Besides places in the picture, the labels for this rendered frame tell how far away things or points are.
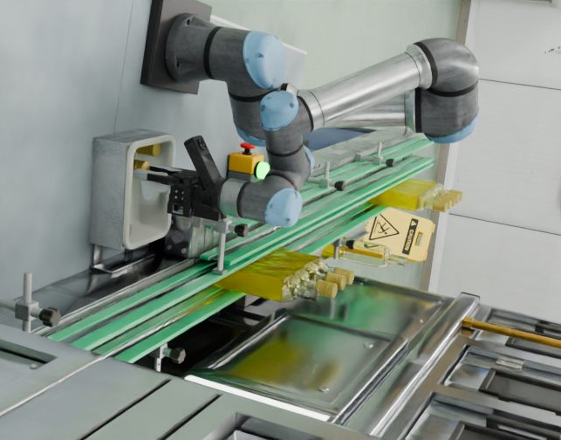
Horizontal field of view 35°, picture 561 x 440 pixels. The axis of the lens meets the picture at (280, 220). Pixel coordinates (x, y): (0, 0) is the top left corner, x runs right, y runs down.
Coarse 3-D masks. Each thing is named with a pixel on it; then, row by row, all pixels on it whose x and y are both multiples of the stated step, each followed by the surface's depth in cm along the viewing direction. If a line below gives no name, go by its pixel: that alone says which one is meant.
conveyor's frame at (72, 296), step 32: (384, 128) 353; (320, 160) 275; (352, 160) 288; (160, 256) 197; (64, 288) 172; (96, 288) 174; (128, 288) 177; (0, 320) 154; (32, 320) 155; (64, 320) 158
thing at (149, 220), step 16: (144, 144) 178; (128, 160) 175; (144, 160) 192; (160, 160) 191; (128, 176) 176; (128, 192) 177; (128, 208) 178; (144, 208) 195; (160, 208) 194; (128, 224) 179; (144, 224) 195; (160, 224) 194; (128, 240) 180; (144, 240) 186
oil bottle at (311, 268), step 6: (270, 252) 219; (264, 258) 215; (270, 258) 214; (276, 258) 214; (282, 258) 215; (288, 258) 215; (294, 258) 216; (288, 264) 212; (294, 264) 212; (300, 264) 212; (306, 264) 213; (312, 264) 213; (306, 270) 211; (312, 270) 211; (318, 270) 214; (312, 276) 211
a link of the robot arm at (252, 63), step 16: (224, 32) 189; (240, 32) 188; (256, 32) 187; (224, 48) 187; (240, 48) 185; (256, 48) 184; (272, 48) 187; (224, 64) 187; (240, 64) 186; (256, 64) 184; (272, 64) 187; (224, 80) 192; (240, 80) 188; (256, 80) 186; (272, 80) 188; (240, 96) 191; (256, 96) 191
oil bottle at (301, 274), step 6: (252, 264) 210; (258, 264) 210; (264, 264) 210; (270, 264) 211; (276, 264) 211; (282, 264) 212; (276, 270) 207; (282, 270) 207; (288, 270) 208; (294, 270) 208; (300, 270) 209; (300, 276) 206; (306, 276) 207; (300, 282) 206
